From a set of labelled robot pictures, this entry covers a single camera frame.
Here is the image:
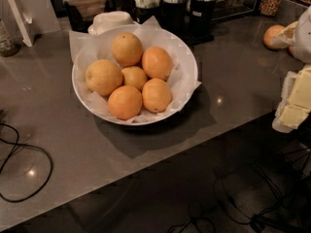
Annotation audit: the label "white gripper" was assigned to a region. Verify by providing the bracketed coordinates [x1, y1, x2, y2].
[271, 6, 311, 133]

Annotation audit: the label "small centre orange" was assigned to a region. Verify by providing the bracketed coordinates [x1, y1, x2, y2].
[121, 66, 148, 90]

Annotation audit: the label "white bowl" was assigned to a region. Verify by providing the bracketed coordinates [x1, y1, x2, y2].
[71, 23, 199, 127]

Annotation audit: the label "snack jar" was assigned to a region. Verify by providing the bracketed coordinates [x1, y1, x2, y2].
[259, 0, 281, 17]

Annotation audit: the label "black cup holder right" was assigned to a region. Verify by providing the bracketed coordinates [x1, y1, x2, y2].
[190, 0, 216, 36]

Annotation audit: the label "black cup holder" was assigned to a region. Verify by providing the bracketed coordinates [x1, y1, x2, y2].
[190, 0, 216, 36]
[162, 1, 187, 33]
[136, 6, 161, 24]

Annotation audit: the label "black cup holder middle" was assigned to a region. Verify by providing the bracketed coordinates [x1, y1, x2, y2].
[162, 1, 187, 33]

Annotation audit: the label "black cup holder left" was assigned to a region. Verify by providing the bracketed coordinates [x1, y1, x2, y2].
[136, 6, 161, 24]

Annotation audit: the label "white paper liner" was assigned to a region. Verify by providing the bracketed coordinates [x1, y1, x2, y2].
[68, 16, 202, 124]

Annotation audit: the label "white sign stand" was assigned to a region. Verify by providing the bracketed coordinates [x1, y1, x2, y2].
[8, 0, 35, 47]

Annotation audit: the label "glass bottle with label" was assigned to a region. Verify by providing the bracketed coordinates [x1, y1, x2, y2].
[0, 19, 18, 57]

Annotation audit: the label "floor cables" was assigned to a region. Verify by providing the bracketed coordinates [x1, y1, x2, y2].
[166, 146, 311, 233]

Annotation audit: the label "black cable on table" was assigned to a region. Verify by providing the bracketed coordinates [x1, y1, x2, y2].
[0, 122, 53, 204]

